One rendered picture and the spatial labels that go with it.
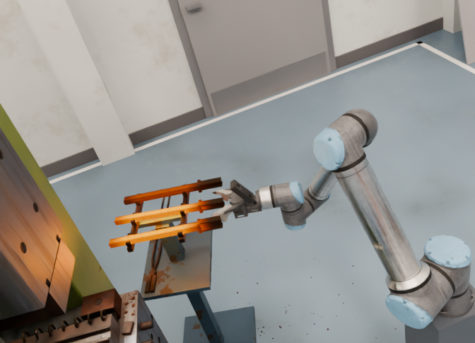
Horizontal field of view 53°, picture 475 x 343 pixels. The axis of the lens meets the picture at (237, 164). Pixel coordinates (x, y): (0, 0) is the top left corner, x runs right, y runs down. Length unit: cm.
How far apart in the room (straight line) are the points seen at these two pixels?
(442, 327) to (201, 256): 98
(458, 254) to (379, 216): 35
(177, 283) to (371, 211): 91
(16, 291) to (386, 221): 105
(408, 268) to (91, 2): 311
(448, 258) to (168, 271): 111
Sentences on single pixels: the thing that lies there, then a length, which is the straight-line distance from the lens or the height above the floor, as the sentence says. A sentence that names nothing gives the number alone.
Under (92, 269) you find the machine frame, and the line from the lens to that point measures 203.
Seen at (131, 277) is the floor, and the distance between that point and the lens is 323.
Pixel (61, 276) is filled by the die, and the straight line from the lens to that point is 141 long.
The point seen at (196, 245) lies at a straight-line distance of 216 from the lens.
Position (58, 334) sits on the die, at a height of 99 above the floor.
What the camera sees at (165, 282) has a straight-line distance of 208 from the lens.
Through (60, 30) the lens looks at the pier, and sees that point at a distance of 387.
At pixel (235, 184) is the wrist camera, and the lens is 184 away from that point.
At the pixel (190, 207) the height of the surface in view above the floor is 99.
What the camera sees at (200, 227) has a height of 99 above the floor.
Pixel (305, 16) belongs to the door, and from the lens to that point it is 441.
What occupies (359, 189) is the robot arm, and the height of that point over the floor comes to 121.
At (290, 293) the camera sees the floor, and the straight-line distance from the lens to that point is 279.
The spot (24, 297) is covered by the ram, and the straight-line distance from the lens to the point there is 128.
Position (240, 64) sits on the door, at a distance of 431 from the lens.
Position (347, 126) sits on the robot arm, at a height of 138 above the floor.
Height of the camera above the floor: 221
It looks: 36 degrees down
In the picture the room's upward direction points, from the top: 17 degrees counter-clockwise
